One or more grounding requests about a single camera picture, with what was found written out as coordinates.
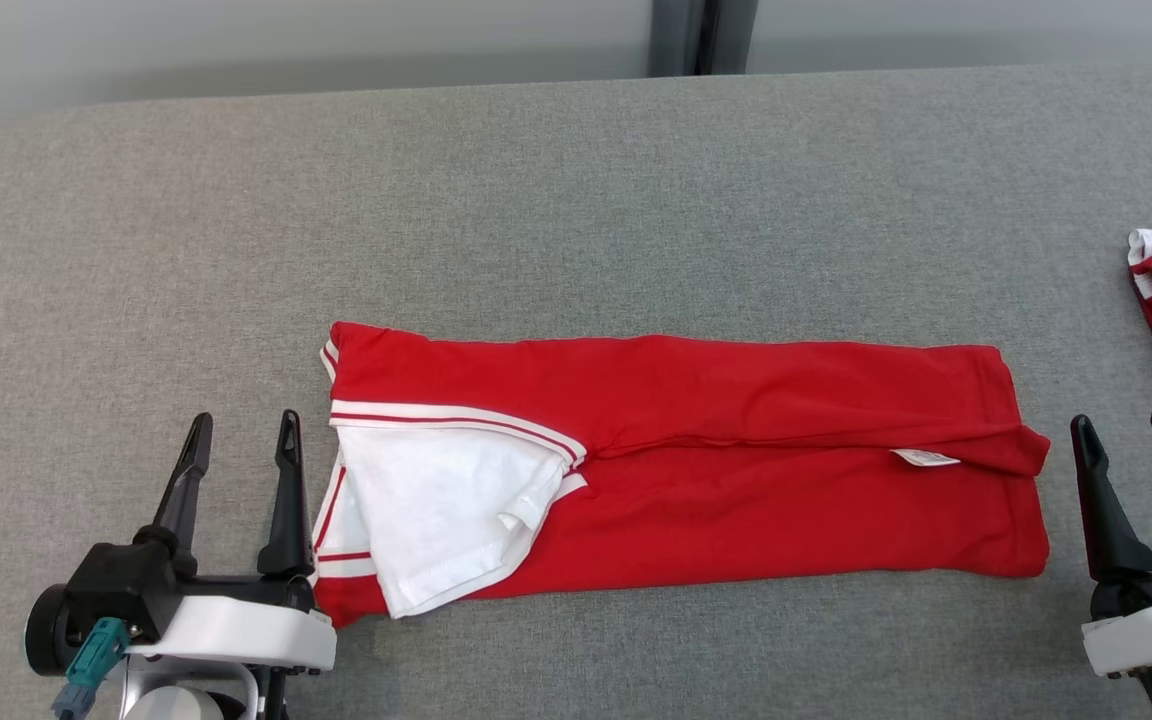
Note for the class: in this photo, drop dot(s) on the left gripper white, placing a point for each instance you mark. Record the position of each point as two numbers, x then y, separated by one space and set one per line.
236 630

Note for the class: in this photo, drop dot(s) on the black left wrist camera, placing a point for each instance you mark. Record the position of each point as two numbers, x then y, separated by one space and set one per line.
121 585

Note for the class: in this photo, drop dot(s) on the grey partition post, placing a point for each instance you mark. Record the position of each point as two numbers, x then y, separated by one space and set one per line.
681 35

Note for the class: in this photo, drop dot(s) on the red shirt with white sleeves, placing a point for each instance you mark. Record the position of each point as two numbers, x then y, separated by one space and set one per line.
736 500

